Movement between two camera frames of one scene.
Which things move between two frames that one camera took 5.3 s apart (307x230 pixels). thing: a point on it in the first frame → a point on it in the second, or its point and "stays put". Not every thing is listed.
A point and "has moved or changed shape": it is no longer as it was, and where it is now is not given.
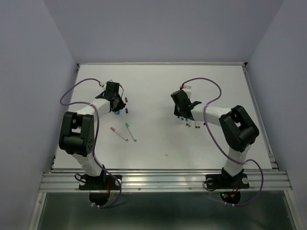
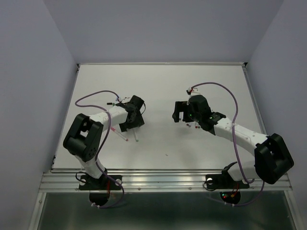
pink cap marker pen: [113, 129] stays put
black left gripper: [121, 106] → [138, 121]
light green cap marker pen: [127, 125] has moved or changed shape
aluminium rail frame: [165, 179] stays put
